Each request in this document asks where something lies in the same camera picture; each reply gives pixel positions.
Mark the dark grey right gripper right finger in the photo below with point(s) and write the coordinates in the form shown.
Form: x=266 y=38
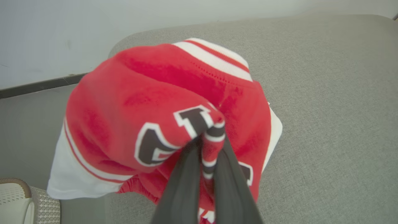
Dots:
x=233 y=196

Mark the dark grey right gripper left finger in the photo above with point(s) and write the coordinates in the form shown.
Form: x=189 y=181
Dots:
x=183 y=193

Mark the red shorts with white trim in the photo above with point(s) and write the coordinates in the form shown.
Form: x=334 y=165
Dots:
x=136 y=185

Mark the red and white jersey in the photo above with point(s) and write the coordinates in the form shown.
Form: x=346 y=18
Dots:
x=124 y=102

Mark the grey fabric sofa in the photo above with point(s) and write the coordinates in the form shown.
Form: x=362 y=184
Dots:
x=326 y=124

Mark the cream perforated laundry basket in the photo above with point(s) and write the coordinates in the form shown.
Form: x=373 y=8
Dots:
x=12 y=202

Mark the black baseboard strip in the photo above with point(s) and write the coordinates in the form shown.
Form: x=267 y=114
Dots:
x=37 y=86

